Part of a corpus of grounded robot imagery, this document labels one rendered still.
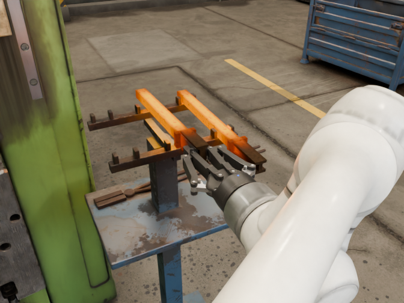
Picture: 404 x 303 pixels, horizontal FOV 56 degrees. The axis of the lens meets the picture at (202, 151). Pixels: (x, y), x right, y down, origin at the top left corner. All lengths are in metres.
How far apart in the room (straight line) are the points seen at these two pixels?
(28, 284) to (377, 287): 1.47
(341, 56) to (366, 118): 3.81
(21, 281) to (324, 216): 1.08
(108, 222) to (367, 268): 1.38
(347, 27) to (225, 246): 2.80
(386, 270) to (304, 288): 1.82
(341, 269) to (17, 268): 0.96
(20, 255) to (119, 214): 0.31
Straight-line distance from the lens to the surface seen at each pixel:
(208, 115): 0.96
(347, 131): 0.43
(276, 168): 2.60
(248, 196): 0.57
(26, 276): 1.28
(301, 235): 0.29
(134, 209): 1.09
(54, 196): 1.37
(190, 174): 0.66
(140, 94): 1.03
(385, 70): 3.99
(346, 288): 0.49
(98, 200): 1.13
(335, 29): 4.28
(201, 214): 1.06
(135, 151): 0.83
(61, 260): 1.56
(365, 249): 2.16
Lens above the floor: 1.45
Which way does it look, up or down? 32 degrees down
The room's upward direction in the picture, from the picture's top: straight up
